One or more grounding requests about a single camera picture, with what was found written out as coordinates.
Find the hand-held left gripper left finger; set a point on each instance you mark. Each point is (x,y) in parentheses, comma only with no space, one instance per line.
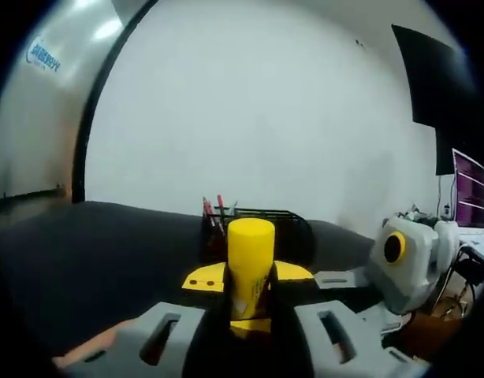
(123,358)

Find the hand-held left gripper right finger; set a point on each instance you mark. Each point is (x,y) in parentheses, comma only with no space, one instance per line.
(360,346)

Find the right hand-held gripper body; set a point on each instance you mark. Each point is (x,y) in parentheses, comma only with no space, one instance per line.
(419,252)

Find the black mesh holder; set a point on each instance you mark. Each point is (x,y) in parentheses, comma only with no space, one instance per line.
(289,232)

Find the yellow glue stick black print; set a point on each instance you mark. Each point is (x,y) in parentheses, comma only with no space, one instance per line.
(250,252)

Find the clear pen grey grip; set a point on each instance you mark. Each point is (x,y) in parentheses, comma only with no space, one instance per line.
(233,208)

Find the red-capped pen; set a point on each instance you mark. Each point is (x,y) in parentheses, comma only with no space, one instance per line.
(220,202)

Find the red pen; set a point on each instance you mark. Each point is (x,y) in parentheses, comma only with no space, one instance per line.
(207,204)

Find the person's left hand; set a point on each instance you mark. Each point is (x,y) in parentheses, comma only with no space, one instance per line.
(92,348)

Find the white desk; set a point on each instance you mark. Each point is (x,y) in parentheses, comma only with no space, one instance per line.
(476,241)

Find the computer monitor purple screen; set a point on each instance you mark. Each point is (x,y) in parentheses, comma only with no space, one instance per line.
(470,185)

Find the dark panel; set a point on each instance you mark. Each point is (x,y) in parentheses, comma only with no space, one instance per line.
(445,151)

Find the blue logo sticker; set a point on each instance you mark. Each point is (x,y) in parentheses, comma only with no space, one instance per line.
(43,57)

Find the dark metal frame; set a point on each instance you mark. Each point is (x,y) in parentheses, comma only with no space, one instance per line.
(468,271)

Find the black wall screen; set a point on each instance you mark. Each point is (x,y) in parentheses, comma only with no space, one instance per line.
(431,78)

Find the black partition frame post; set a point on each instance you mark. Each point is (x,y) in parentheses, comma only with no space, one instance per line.
(81,157)

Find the small dark wall hook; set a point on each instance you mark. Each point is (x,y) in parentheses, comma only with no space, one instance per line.
(359,43)

